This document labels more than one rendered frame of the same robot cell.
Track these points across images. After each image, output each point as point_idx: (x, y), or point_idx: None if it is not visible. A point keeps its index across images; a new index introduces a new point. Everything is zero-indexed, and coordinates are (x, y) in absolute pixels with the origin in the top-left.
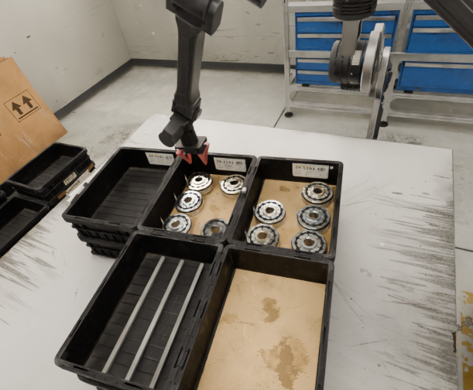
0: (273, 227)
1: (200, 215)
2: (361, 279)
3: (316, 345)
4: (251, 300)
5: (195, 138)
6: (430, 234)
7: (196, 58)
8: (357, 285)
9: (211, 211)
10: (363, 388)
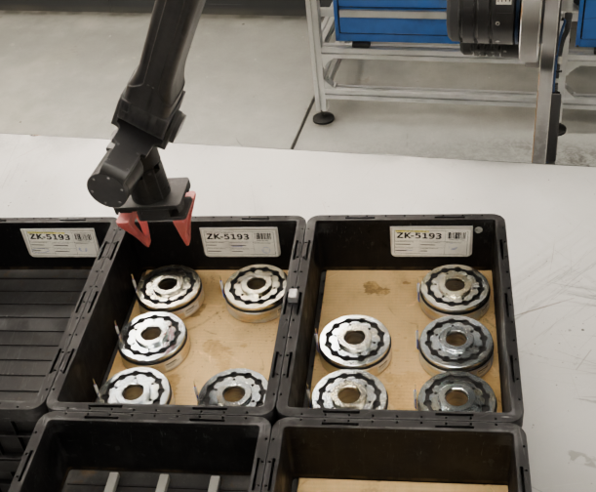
0: (370, 374)
1: (186, 368)
2: (576, 474)
3: None
4: None
5: (165, 183)
6: None
7: (197, 9)
8: (569, 488)
9: (212, 356)
10: None
